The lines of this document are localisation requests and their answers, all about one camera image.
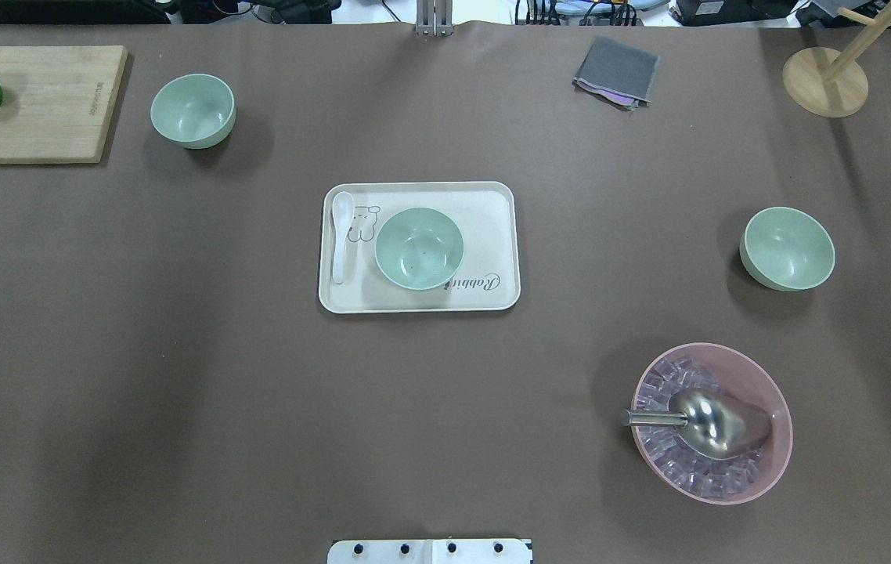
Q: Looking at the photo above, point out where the green bowl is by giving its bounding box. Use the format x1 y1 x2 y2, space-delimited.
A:
739 207 835 291
150 74 236 150
374 208 466 291

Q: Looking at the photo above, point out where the green bowl on tray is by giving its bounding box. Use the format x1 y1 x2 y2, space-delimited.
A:
374 208 466 291

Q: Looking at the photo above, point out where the beige rabbit serving tray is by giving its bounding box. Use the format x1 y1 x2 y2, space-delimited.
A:
318 181 521 314

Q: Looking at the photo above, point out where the folded grey cloth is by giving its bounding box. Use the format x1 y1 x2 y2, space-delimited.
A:
573 37 661 110

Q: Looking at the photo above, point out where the pink bowl with ice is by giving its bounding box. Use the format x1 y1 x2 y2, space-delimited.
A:
630 342 793 504

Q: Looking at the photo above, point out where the metal ice scoop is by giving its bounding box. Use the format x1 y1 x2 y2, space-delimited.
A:
620 388 772 460

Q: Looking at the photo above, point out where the wooden cutting board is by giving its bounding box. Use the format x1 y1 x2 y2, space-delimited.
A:
0 45 127 165

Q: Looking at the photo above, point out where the wooden mug tree stand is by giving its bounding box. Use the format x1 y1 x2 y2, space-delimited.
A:
782 1 891 118

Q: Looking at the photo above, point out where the metal frame post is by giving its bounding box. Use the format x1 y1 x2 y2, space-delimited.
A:
416 0 455 37

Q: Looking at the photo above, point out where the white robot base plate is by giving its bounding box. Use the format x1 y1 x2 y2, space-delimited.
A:
326 538 534 563

